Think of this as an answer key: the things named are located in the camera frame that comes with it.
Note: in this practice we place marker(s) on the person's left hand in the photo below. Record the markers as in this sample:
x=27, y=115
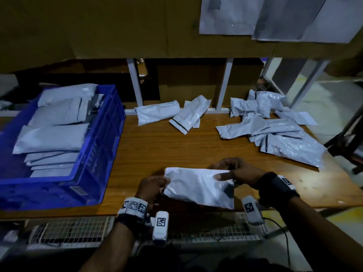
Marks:
x=152, y=188

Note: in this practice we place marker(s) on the person's right hand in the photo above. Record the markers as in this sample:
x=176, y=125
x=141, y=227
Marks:
x=241, y=171

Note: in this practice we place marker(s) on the white mailer bag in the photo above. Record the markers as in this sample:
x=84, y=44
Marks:
x=195, y=187

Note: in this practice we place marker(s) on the pile of grey mailer bags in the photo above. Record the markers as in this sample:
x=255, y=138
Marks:
x=283, y=144

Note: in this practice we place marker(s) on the blue plastic crate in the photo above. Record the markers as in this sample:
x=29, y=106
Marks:
x=96, y=161

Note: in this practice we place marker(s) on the packed white bags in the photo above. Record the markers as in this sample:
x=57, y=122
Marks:
x=54, y=136

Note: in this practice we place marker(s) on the person's left forearm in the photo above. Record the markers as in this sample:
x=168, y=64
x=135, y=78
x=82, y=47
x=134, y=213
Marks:
x=110, y=249

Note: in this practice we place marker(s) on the person's right forearm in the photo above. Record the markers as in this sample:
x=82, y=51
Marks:
x=323, y=235

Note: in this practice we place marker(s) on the left marker wristband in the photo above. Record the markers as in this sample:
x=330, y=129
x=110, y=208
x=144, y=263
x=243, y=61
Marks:
x=133, y=209

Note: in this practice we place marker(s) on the wooden table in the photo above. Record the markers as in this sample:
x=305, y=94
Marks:
x=317, y=184

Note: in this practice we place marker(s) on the white metal shelf leg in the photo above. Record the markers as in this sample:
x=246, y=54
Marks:
x=224, y=85
x=135, y=82
x=309, y=83

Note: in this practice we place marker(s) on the brown wooden chair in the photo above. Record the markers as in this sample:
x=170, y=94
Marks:
x=347, y=141

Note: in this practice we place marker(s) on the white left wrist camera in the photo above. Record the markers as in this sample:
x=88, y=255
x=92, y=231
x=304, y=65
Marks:
x=160, y=226

